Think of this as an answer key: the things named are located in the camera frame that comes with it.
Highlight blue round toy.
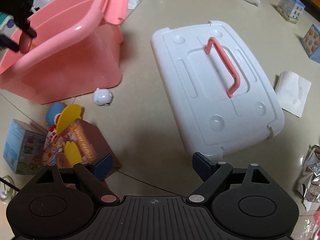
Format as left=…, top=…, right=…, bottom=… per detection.
left=44, top=102, right=66, bottom=128

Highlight pink plastic storage box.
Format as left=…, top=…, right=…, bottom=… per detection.
left=0, top=0, right=129, bottom=105

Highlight white paper envelope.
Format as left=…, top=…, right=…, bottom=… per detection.
left=274, top=71, right=312, bottom=118

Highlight silver foil packet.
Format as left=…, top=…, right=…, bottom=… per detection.
left=292, top=144, right=320, bottom=212

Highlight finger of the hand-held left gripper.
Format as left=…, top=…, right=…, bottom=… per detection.
left=0, top=33, right=20, bottom=53
left=11, top=0, right=38, bottom=38

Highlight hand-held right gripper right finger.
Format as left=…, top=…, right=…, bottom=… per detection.
left=185, top=152, right=272, bottom=203

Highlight small white pig toy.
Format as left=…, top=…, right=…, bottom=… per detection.
left=93, top=87, right=113, bottom=106

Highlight white lid with pink handle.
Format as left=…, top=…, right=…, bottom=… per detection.
left=151, top=20, right=285, bottom=160

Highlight clear tape roll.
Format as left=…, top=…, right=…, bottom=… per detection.
left=0, top=176, right=18, bottom=202

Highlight blue box with house print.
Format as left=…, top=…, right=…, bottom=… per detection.
left=277, top=0, right=306, bottom=26

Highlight light blue box cartoon print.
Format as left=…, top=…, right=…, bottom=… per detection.
left=3, top=119, right=48, bottom=175

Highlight polka dot white container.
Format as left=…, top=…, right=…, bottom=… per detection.
left=0, top=13, right=14, bottom=30

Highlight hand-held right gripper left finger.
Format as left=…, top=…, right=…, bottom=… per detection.
left=35, top=153, right=120, bottom=203

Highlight yellow flat plastic piece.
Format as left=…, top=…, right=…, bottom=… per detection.
left=55, top=104, right=83, bottom=134

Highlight brown cardboard box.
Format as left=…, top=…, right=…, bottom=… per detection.
left=42, top=119, right=122, bottom=180

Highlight blue box with yellow figures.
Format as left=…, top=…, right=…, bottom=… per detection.
left=301, top=24, right=320, bottom=64

